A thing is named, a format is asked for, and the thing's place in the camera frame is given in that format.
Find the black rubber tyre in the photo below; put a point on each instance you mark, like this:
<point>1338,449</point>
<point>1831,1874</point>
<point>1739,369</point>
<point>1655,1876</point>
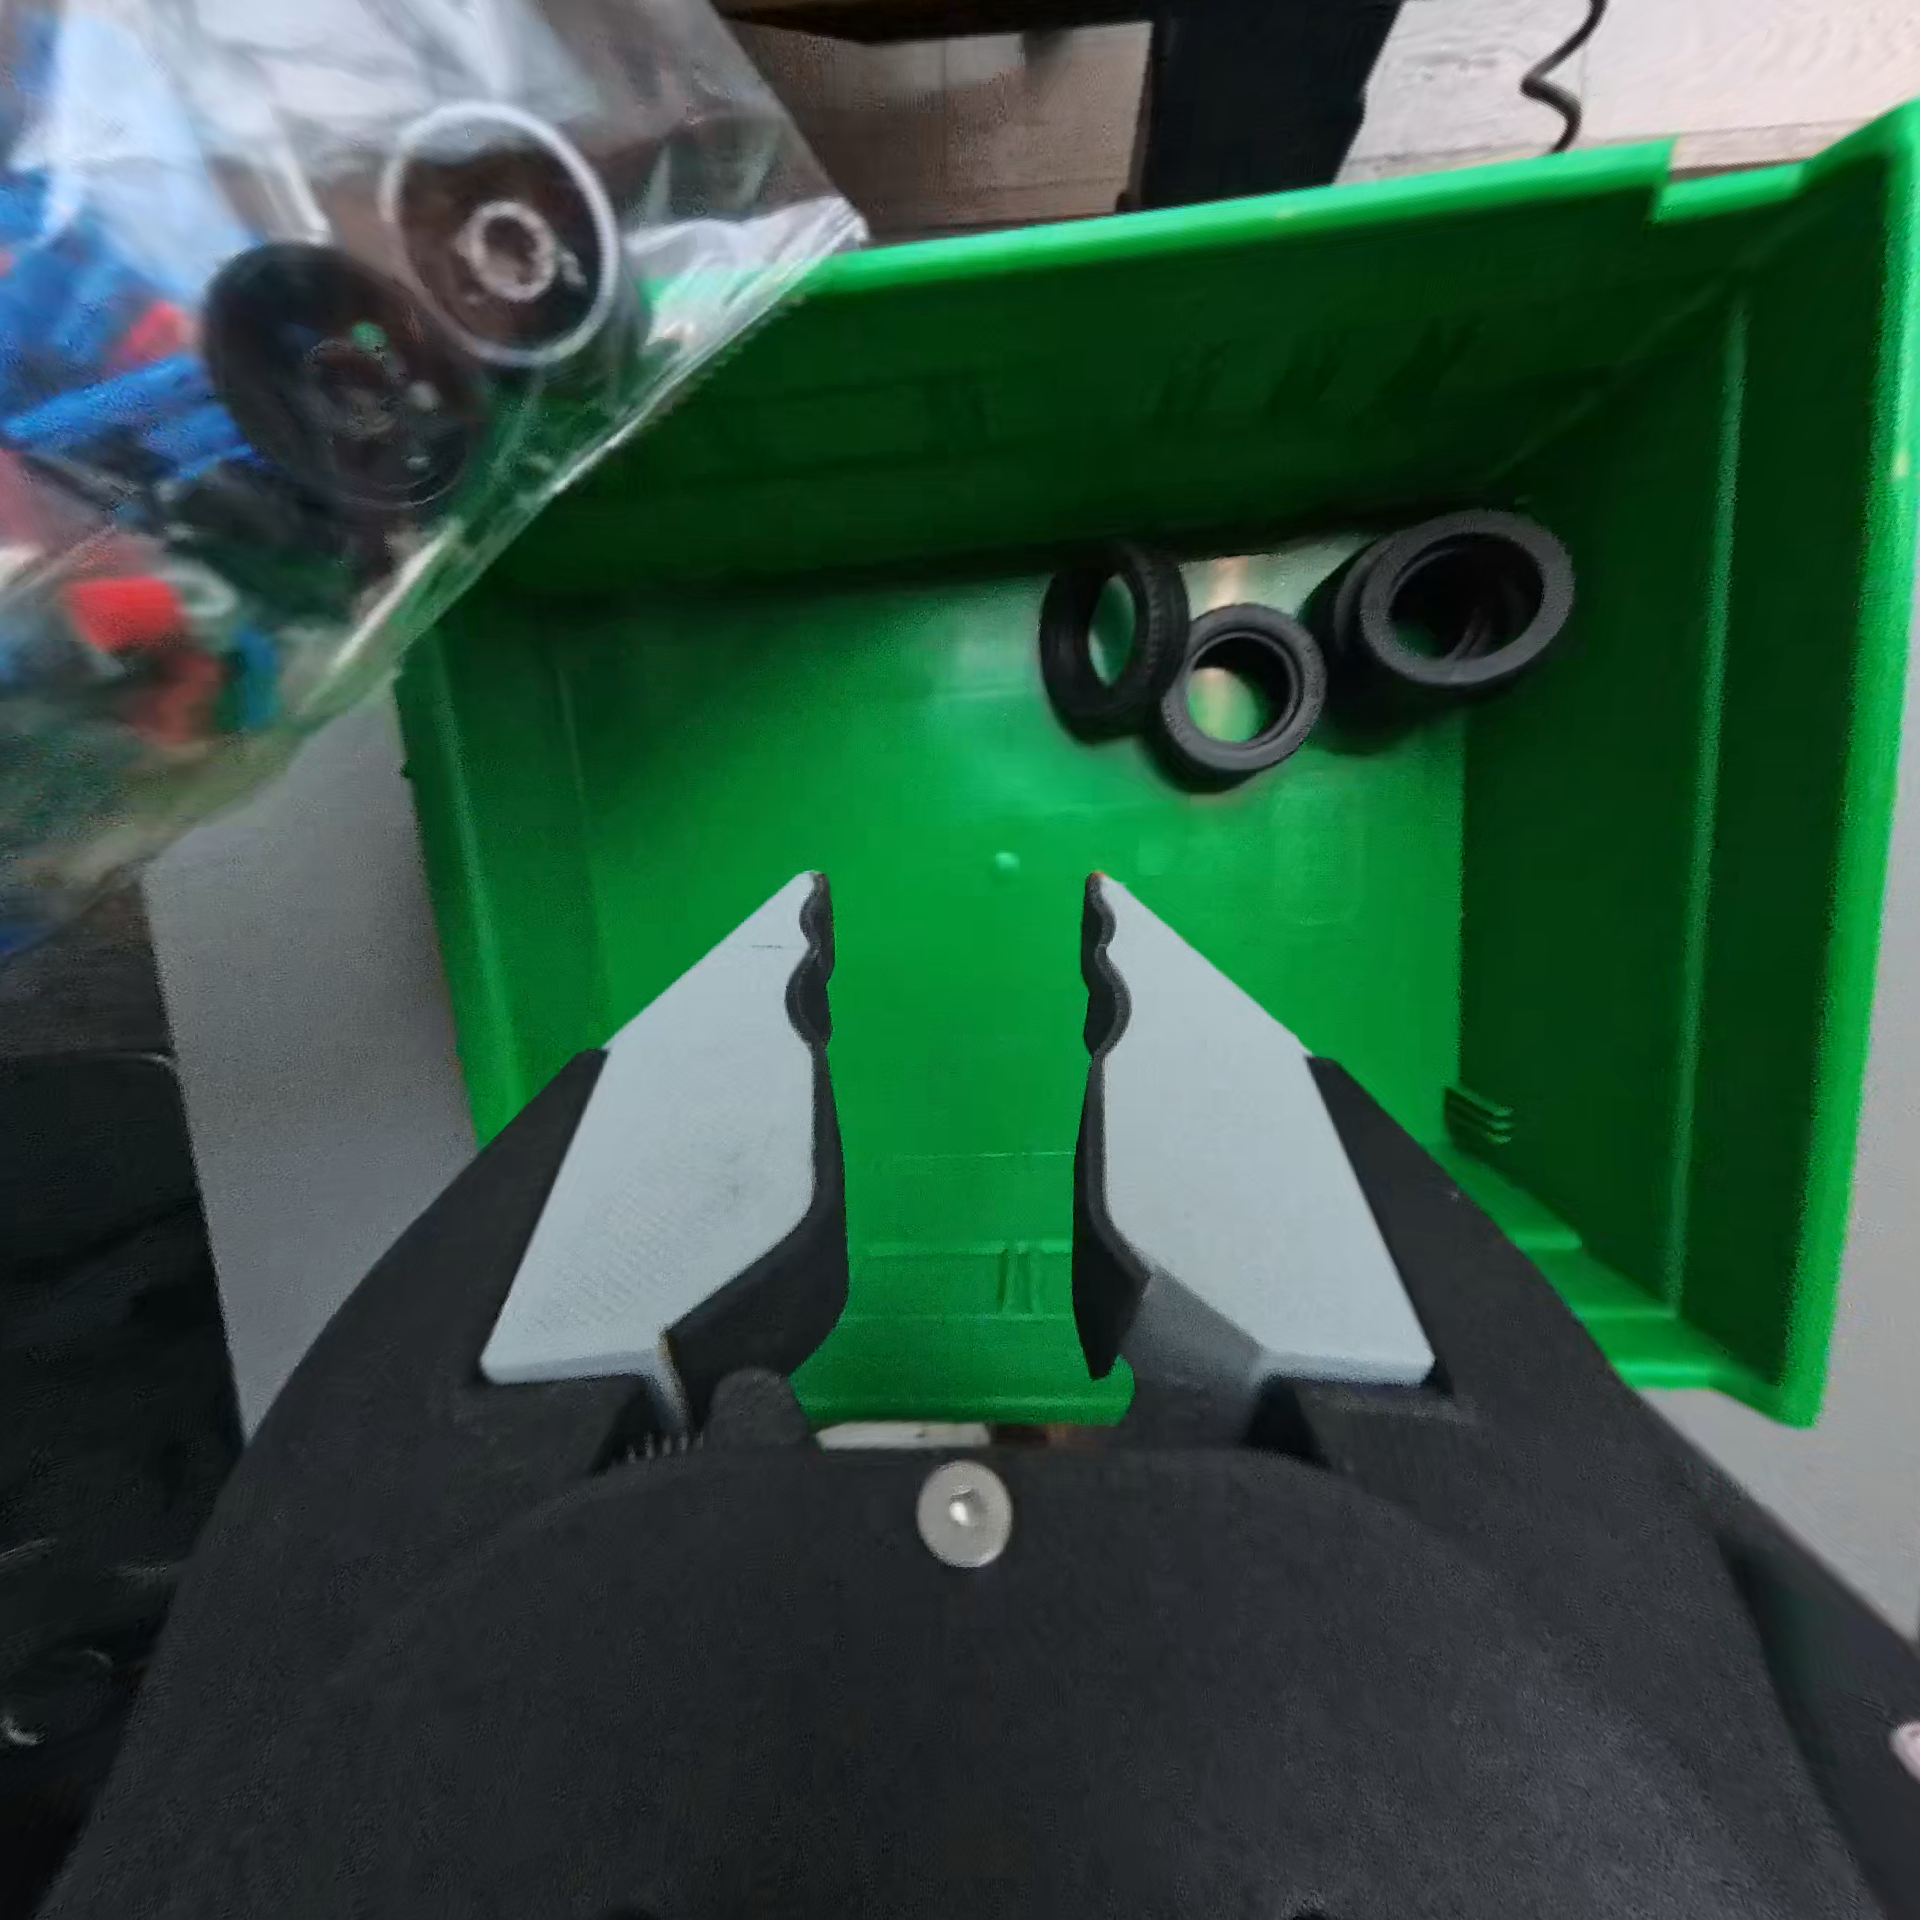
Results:
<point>1301,704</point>
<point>1546,592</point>
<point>1068,661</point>

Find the green plastic bin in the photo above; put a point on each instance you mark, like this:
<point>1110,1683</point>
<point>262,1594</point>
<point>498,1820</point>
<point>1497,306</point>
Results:
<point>932,721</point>

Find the brown wooden panel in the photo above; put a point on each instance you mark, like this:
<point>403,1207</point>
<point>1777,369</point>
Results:
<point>946,105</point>

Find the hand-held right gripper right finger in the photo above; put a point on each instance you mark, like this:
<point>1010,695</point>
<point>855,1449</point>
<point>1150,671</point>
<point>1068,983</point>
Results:
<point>1245,1171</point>

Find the black wheel with dark hub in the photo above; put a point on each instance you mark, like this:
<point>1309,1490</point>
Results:
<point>353,381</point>

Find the large clear bag of bricks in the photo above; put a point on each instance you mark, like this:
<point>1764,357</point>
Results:
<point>135,493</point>

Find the black wheel with pale rim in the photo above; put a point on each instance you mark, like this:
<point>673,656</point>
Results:
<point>505,241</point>

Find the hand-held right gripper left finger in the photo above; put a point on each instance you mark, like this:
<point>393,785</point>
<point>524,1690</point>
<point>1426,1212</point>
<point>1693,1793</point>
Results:
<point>676,1155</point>

